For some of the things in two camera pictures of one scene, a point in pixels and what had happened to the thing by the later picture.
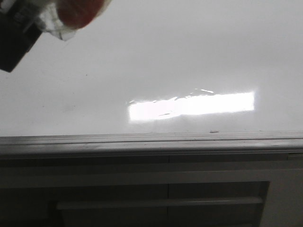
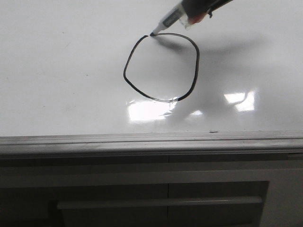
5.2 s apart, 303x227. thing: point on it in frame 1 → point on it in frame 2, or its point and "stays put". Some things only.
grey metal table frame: (193, 190) stays put
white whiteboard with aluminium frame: (148, 78) stays put
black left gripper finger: (21, 25) → (196, 7)
